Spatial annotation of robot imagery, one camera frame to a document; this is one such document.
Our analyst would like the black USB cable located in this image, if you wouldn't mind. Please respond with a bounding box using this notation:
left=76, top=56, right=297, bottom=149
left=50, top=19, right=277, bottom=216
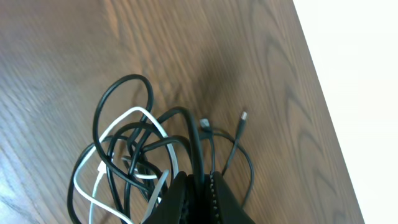
left=198, top=111, right=255, bottom=208
left=67, top=73, right=206, bottom=224

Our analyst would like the white cable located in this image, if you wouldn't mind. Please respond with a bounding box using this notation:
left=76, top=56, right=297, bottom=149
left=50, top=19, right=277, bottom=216
left=73, top=106, right=180, bottom=224

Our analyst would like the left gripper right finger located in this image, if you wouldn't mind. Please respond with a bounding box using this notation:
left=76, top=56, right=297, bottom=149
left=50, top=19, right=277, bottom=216
left=209, top=172, right=254, bottom=224

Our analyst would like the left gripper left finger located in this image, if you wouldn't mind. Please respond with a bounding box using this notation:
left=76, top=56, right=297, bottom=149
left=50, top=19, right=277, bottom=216
left=143, top=172, right=187, bottom=224

